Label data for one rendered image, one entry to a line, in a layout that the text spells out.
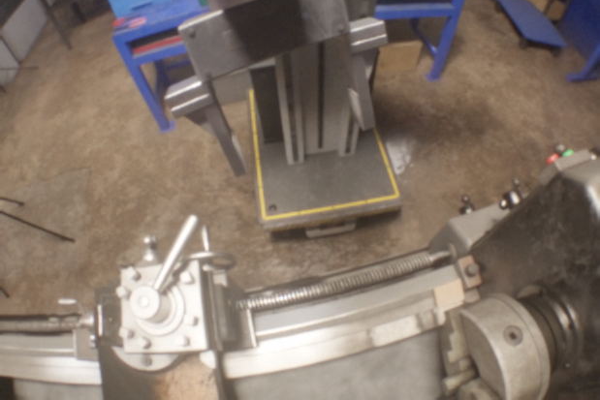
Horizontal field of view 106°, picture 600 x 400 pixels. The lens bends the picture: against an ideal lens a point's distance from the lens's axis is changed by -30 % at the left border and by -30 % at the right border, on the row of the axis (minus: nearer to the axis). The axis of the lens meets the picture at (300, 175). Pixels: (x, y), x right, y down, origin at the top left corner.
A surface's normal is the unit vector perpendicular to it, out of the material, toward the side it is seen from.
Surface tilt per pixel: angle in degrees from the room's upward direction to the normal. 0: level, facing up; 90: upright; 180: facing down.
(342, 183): 0
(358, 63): 66
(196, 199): 0
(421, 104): 0
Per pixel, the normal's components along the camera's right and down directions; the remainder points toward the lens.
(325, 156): -0.04, -0.51
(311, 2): 0.23, 0.55
